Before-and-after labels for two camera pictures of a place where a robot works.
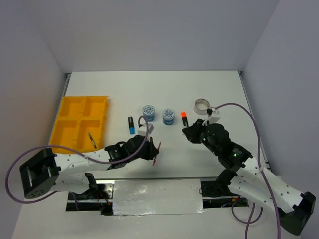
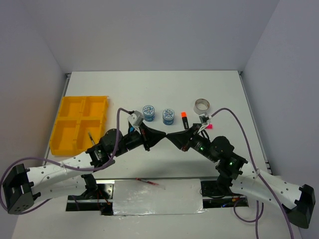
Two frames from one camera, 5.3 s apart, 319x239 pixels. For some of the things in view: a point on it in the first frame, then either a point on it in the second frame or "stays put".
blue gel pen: [93, 143] stays put
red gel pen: [156, 155] -> [147, 181]
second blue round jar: [168, 116] stays put
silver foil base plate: [160, 196] stays put
